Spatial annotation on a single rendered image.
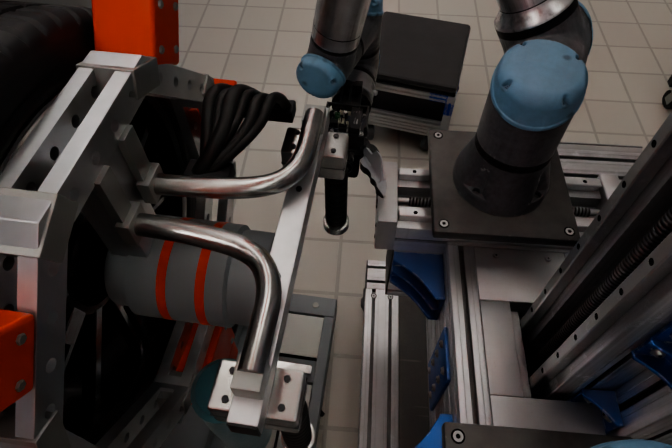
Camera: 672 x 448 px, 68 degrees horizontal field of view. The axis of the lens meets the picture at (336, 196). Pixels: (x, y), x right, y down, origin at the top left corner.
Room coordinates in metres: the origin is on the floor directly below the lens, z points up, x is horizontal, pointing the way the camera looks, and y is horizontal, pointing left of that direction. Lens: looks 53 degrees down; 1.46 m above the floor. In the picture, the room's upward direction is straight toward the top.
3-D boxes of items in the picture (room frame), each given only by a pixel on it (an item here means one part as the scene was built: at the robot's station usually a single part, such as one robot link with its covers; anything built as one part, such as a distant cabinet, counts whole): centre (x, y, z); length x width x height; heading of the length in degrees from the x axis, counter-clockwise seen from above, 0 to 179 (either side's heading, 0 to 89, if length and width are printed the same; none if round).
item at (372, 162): (0.52, -0.07, 0.85); 0.09 x 0.03 x 0.06; 28
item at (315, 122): (0.42, 0.12, 1.03); 0.19 x 0.18 x 0.11; 82
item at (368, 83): (0.70, -0.03, 0.85); 0.08 x 0.05 x 0.08; 82
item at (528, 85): (0.53, -0.27, 0.98); 0.13 x 0.12 x 0.14; 155
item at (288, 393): (0.15, 0.08, 0.93); 0.09 x 0.05 x 0.05; 82
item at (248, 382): (0.23, 0.15, 1.03); 0.19 x 0.18 x 0.11; 82
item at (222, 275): (0.33, 0.19, 0.85); 0.21 x 0.14 x 0.14; 82
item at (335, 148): (0.48, 0.03, 0.93); 0.09 x 0.05 x 0.05; 82
